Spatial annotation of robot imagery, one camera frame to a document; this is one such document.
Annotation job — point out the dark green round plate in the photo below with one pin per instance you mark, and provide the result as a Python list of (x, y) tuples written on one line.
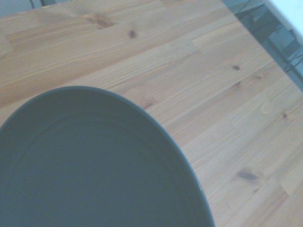
[(94, 165)]

